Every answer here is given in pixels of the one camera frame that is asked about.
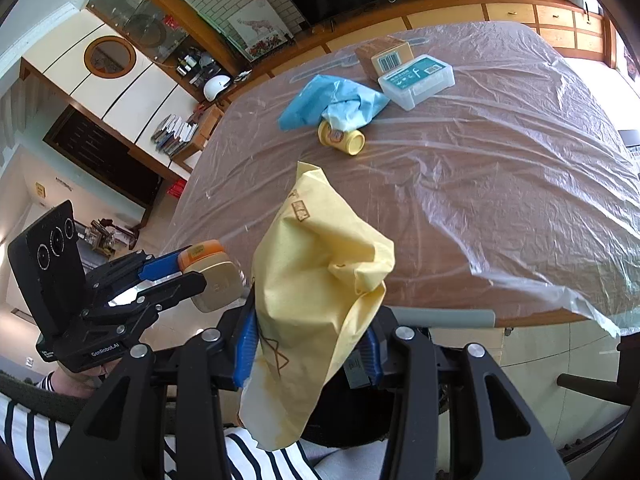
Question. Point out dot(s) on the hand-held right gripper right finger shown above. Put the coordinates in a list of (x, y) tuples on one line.
[(374, 357)]

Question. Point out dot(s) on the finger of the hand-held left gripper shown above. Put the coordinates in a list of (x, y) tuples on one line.
[(160, 267), (175, 287)]

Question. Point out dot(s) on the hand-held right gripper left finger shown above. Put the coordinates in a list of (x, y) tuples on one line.
[(245, 355)]

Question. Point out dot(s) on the orange lid jar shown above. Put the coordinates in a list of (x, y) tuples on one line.
[(220, 285)]

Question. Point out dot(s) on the yellow plastic bag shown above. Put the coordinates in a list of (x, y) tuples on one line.
[(310, 260)]

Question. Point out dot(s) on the person's left hand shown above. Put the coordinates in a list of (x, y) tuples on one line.
[(75, 385)]

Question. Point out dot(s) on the dark wooden low cabinet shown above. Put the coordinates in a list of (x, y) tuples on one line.
[(100, 155)]

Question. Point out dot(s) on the stack of books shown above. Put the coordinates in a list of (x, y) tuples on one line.
[(175, 135)]

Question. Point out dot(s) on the small wooden side table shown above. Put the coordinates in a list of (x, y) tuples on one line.
[(202, 130)]

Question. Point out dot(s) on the striped shirt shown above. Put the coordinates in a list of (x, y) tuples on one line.
[(25, 435)]

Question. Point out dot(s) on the white helmet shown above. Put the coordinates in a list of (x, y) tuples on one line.
[(217, 87)]

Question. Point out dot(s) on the dark wooden chair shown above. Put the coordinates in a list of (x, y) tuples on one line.
[(590, 385)]

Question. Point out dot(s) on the yellow cup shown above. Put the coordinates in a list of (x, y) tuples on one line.
[(345, 140)]

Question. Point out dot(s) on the blue plastic bag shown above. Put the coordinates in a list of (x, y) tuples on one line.
[(310, 100)]

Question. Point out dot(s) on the glass display cabinet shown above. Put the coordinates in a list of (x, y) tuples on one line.
[(165, 35)]

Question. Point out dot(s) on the electric fan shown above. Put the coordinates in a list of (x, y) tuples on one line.
[(145, 27)]

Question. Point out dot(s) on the red flower picture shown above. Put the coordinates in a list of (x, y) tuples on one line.
[(267, 47)]

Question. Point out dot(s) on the giraffe picture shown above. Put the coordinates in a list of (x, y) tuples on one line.
[(257, 22)]

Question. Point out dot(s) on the clear plastic box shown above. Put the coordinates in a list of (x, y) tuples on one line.
[(415, 80)]

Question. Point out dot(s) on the brown cardboard box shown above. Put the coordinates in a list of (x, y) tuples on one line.
[(380, 52)]

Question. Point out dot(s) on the long wooden media cabinet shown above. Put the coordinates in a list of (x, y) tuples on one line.
[(505, 12)]

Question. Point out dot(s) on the round wooden wall mirror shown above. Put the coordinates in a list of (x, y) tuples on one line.
[(110, 56)]

